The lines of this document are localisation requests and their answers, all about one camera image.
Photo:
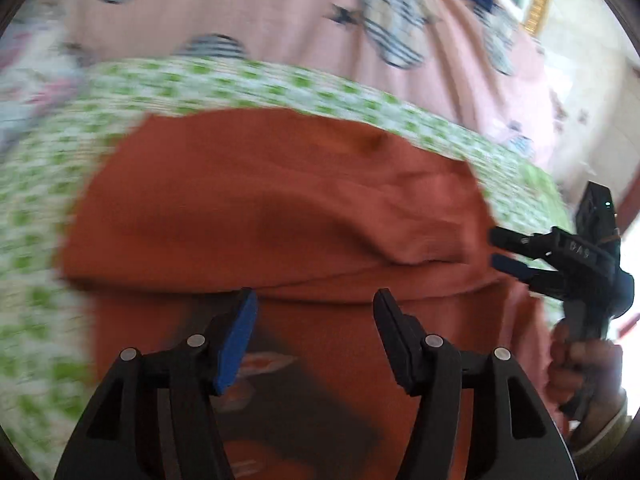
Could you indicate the person's right hand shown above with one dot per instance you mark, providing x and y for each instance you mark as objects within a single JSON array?
[{"x": 585, "y": 365}]

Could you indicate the green checkered printed bedsheet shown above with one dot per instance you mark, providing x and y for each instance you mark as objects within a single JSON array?
[{"x": 45, "y": 220}]

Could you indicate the rust orange knit garment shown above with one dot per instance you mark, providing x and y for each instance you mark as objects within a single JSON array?
[{"x": 280, "y": 210}]

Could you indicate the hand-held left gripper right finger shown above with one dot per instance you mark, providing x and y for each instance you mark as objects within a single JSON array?
[{"x": 396, "y": 345}]

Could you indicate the purple floral pillow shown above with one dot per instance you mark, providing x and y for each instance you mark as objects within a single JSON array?
[{"x": 30, "y": 90}]

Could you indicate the person's right forearm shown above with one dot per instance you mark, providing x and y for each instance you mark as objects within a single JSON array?
[{"x": 602, "y": 427}]

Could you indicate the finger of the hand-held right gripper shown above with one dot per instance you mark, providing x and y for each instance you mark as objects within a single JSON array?
[
  {"x": 517, "y": 241},
  {"x": 520, "y": 271}
]

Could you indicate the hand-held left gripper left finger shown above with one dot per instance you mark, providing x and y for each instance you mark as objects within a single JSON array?
[{"x": 236, "y": 345}]

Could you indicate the pink quilt with plaid hearts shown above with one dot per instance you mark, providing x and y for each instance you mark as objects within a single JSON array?
[{"x": 260, "y": 5}]

